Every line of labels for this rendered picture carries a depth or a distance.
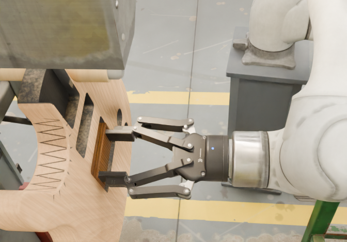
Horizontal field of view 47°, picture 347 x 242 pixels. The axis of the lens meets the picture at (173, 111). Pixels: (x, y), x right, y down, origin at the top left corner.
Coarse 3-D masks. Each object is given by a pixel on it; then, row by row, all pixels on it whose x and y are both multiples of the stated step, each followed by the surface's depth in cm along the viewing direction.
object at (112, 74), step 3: (108, 72) 53; (111, 72) 53; (114, 72) 53; (117, 72) 53; (120, 72) 53; (123, 72) 54; (108, 75) 54; (111, 75) 54; (114, 75) 53; (117, 75) 53; (120, 75) 54; (123, 75) 55; (108, 78) 54; (111, 78) 54; (114, 78) 54; (117, 78) 54; (120, 78) 54
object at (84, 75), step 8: (0, 72) 55; (8, 72) 54; (16, 72) 54; (72, 72) 53; (80, 72) 53; (88, 72) 53; (96, 72) 53; (104, 72) 53; (0, 80) 56; (8, 80) 56; (16, 80) 56; (80, 80) 54; (88, 80) 54; (96, 80) 54; (104, 80) 54
